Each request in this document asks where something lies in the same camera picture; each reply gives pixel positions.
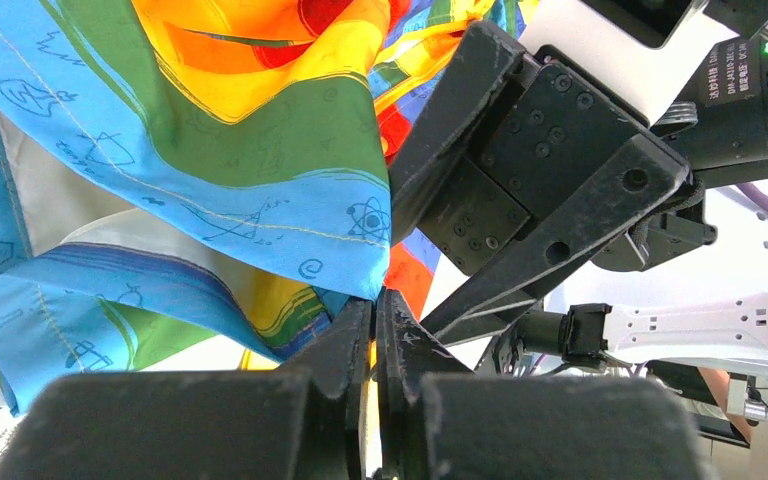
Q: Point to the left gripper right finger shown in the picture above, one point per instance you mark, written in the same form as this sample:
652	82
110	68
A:
405	353

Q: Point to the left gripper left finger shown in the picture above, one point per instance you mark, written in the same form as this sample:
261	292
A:
329	425

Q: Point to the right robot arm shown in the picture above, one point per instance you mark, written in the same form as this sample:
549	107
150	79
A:
692	71

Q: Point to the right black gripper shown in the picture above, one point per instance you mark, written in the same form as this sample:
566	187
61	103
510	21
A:
520	171

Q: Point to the rainbow striped jacket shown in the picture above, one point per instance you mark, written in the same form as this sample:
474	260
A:
175	170

